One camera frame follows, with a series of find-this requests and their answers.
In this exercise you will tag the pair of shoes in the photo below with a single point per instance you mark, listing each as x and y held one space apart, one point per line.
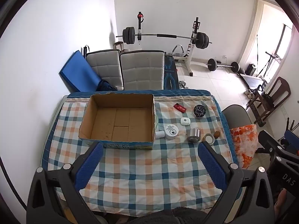
249 93

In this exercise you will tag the white small cylinder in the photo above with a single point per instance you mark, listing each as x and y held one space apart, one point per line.
159 134

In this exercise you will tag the short barbell with plates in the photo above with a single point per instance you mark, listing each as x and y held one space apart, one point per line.
212 64

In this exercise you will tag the black round tin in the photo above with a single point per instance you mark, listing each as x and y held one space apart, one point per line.
200 111

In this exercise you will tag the small dumbbell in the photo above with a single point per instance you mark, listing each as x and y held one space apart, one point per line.
182 84

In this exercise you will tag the black weight bench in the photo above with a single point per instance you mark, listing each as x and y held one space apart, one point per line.
170 72

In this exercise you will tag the barbell with black plates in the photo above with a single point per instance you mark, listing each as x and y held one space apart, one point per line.
129 36

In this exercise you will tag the silver metal tin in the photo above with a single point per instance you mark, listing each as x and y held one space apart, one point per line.
193 135

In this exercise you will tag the white round jar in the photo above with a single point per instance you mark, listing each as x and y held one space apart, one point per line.
170 131

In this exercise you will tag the orange patterned bag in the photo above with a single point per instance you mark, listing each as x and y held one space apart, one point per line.
244 142

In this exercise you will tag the white small square case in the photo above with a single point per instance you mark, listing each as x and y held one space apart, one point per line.
185 121

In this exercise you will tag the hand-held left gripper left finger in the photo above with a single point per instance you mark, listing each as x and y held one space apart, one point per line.
90 165

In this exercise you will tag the exercise machine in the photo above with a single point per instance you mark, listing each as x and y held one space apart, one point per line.
268 60

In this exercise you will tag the blue foam mat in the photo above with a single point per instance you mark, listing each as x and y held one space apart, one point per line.
77 72

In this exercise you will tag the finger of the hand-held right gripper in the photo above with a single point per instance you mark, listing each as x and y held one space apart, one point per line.
292 140
268 141

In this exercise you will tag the person's right hand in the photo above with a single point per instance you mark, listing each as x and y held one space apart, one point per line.
281 200

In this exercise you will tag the clear tape roll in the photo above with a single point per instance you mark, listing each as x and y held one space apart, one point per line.
208 141

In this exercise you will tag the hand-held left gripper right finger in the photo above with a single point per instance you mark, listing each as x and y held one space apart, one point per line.
212 165

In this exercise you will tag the checked tablecloth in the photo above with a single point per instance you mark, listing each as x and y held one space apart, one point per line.
140 168

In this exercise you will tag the grey chair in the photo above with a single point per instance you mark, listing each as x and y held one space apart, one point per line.
237 116

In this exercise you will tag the dark wooden chair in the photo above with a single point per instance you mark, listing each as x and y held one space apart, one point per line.
280 91

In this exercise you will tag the dark blue cloth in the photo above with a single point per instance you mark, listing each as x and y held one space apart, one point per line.
106 85

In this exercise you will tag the white barbell stand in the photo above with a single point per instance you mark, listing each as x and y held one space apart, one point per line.
139 31
193 51

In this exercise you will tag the red flat packet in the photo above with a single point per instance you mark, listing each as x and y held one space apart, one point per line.
179 107

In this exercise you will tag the black box speaker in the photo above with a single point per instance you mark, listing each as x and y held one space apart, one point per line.
252 69

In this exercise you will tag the white padded chair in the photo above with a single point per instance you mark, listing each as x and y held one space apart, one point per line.
142 70
105 67

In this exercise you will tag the cardboard box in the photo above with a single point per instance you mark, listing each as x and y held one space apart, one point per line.
116 126

